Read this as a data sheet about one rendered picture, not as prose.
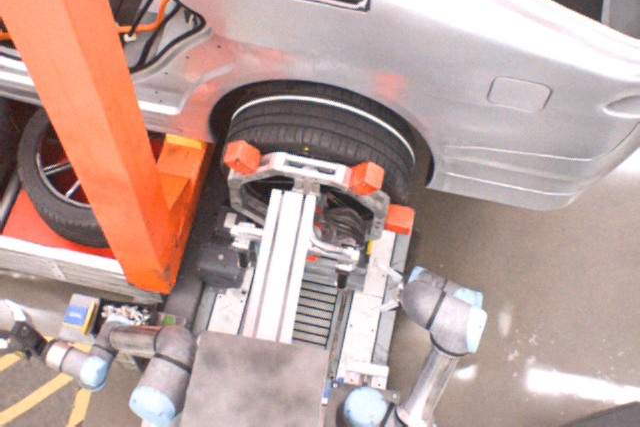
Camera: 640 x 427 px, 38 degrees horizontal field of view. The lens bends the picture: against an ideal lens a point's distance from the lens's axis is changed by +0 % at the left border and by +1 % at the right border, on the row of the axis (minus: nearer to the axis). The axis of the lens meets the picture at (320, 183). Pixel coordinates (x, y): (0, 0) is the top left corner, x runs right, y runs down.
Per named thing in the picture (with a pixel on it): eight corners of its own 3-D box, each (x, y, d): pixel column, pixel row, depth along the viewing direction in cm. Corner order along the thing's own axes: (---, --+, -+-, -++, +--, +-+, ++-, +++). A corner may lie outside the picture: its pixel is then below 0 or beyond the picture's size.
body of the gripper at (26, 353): (10, 353, 262) (47, 371, 260) (3, 341, 254) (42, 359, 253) (25, 330, 266) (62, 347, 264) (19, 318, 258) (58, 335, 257)
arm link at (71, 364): (97, 391, 258) (91, 384, 250) (62, 375, 259) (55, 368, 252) (111, 366, 261) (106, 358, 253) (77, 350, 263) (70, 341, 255)
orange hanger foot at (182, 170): (220, 134, 367) (214, 89, 336) (183, 255, 345) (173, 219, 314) (179, 126, 368) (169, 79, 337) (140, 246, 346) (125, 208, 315)
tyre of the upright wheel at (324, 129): (223, 64, 307) (247, 158, 366) (204, 125, 297) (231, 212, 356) (422, 96, 298) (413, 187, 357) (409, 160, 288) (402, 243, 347)
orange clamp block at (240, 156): (262, 152, 303) (242, 138, 298) (256, 173, 300) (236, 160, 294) (248, 156, 308) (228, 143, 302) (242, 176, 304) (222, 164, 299)
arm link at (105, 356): (119, 362, 273) (112, 352, 263) (99, 398, 268) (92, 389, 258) (95, 351, 274) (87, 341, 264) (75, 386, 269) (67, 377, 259)
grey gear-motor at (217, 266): (267, 215, 401) (265, 179, 369) (243, 306, 383) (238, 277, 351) (226, 206, 402) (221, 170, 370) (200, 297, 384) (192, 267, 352)
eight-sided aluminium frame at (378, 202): (380, 239, 344) (395, 175, 295) (377, 256, 341) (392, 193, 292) (237, 209, 347) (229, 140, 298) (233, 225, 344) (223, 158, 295)
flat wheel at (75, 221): (191, 102, 402) (185, 72, 380) (194, 244, 374) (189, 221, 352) (34, 110, 398) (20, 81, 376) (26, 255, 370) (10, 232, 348)
